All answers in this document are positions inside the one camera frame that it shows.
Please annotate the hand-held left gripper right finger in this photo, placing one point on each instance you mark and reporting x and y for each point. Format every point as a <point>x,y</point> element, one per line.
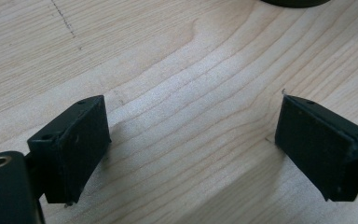
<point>320,149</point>

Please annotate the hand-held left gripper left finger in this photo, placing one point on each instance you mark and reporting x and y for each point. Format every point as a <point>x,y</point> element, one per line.
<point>74,149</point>

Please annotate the dark round object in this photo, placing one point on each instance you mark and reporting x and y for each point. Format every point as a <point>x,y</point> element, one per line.
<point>295,2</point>

